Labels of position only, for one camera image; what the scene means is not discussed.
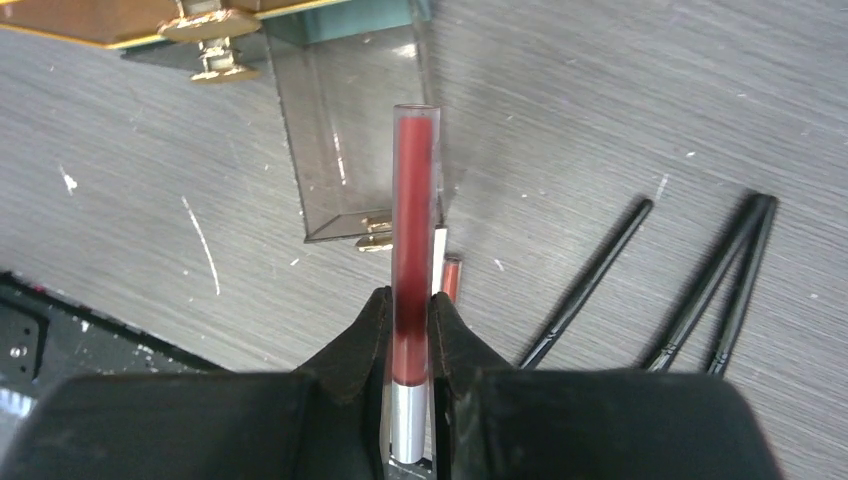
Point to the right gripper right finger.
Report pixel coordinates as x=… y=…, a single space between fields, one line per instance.
x=493 y=421

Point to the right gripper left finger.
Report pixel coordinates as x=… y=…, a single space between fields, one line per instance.
x=323 y=420

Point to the clear drawer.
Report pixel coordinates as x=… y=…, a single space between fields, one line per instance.
x=340 y=70

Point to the white makeup pencil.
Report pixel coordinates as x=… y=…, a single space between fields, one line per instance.
x=438 y=258

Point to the orange drawer organizer box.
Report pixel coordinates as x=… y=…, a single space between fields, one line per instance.
x=221 y=37

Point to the short red lip gloss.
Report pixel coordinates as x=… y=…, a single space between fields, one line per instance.
x=451 y=275

